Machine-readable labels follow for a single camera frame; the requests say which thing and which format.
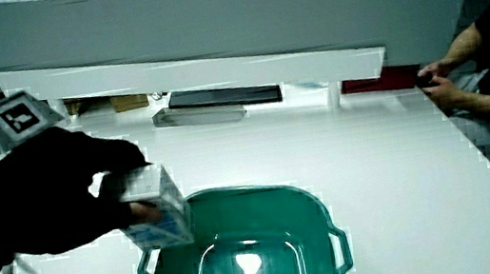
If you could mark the grey partition panel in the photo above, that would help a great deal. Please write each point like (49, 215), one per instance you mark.
(209, 22)

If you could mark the grey flat tray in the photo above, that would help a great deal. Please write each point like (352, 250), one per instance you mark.
(198, 114)

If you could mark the black flat keyboard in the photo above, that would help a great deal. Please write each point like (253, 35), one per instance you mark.
(225, 96)

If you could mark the person's left hand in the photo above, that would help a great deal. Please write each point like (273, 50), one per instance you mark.
(42, 194)

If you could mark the small black device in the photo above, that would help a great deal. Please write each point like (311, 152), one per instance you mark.
(424, 81)

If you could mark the red flat box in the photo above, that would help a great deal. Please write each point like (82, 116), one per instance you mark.
(386, 81)

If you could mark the green plastic bin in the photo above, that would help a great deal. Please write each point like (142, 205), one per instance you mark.
(280, 214)

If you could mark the white blue milk carton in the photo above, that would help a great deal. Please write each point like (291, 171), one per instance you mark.
(166, 206)

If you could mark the white desk shelf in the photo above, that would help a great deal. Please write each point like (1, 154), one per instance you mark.
(198, 74)

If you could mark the small brown cardboard box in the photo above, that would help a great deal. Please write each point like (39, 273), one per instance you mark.
(73, 106)

